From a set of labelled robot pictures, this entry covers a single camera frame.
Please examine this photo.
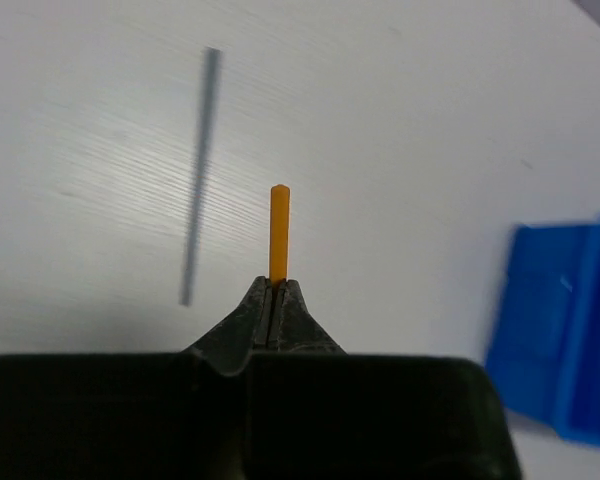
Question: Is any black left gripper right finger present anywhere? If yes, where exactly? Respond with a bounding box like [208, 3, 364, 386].
[244, 280, 522, 479]

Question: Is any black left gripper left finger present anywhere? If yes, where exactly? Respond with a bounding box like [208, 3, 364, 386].
[0, 277, 272, 479]

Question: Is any yellow chopstick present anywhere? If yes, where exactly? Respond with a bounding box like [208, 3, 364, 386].
[269, 184, 290, 289]

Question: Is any blue chopstick slanted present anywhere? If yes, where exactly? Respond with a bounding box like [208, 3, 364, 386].
[179, 47, 222, 307]

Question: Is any blue divided plastic bin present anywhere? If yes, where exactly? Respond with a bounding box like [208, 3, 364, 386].
[486, 219, 600, 448]

